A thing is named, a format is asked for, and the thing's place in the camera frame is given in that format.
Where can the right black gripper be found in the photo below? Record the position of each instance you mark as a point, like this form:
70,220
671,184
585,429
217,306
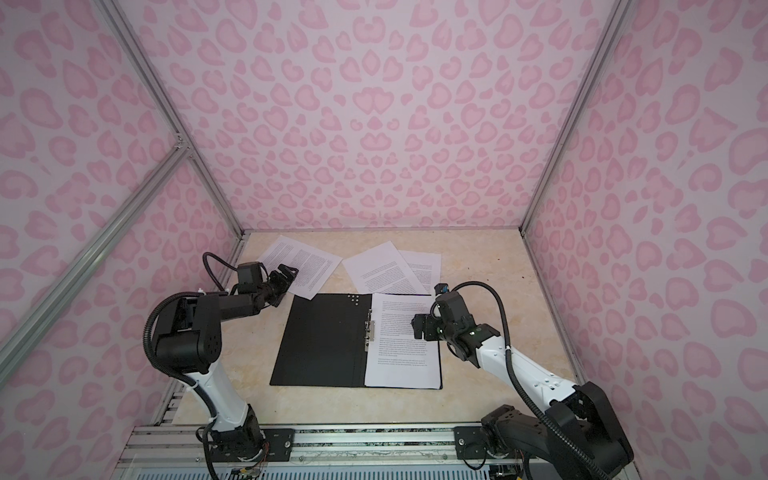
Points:
429,321

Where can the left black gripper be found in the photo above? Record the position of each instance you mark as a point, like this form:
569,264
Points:
282,283

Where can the printed paper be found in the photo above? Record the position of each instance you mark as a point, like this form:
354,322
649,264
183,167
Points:
314,265
395,358
382,269

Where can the black file folder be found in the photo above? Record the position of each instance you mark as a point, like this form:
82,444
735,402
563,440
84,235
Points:
323,342

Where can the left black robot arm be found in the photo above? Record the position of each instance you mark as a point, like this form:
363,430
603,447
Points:
182,339

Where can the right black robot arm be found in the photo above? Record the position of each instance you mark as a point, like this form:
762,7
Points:
571,426

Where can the metal folder clip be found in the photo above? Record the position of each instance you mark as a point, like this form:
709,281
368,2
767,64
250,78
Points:
369,330

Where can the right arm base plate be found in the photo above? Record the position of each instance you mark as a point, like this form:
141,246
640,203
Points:
473,443

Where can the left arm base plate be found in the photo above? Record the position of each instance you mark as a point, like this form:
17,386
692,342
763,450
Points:
276,447

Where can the left corner aluminium post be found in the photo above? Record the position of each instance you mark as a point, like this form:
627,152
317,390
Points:
129,41

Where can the corner aluminium post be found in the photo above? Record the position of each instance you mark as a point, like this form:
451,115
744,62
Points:
620,14
129,41

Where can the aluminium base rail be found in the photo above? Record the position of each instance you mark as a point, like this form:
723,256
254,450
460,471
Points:
333,451

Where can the diagonal aluminium frame bar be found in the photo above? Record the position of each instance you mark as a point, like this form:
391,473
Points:
40,318

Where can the right corner aluminium post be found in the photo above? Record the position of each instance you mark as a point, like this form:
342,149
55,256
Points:
620,14

